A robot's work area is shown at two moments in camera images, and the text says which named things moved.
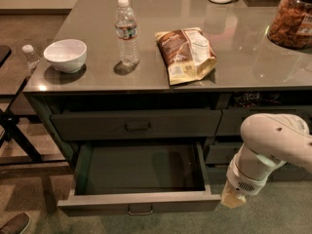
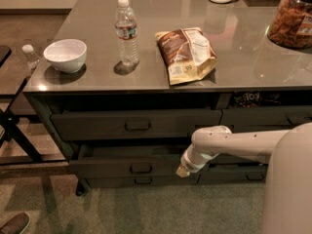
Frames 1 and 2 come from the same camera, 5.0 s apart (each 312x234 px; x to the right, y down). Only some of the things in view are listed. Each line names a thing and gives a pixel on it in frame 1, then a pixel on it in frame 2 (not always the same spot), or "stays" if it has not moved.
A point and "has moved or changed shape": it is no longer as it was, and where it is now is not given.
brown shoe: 17,225 stays
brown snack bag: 188,55 stays
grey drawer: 138,125 stays
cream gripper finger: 230,197 to 182,172
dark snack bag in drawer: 253,98 stays
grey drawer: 139,178 has moved or changed shape
